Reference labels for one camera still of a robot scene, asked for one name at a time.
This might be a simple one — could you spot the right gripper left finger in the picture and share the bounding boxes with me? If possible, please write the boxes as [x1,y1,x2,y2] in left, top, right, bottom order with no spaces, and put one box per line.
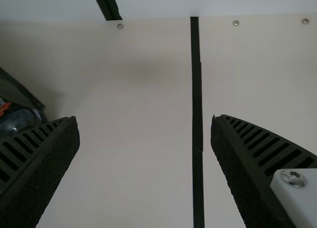
[0,115,81,228]

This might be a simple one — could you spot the dark grey bag with straps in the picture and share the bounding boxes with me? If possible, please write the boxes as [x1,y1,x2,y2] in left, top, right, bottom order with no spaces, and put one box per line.
[0,66,48,126]

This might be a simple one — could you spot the black strip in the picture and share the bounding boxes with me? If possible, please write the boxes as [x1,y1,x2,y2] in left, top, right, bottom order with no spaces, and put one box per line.
[190,15,206,228]

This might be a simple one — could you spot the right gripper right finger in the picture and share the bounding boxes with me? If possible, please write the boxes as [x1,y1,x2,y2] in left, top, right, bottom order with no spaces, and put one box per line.
[210,114,317,228]

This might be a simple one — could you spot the black post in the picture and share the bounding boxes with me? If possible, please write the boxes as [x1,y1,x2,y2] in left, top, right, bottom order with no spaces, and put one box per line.
[91,0,124,22]

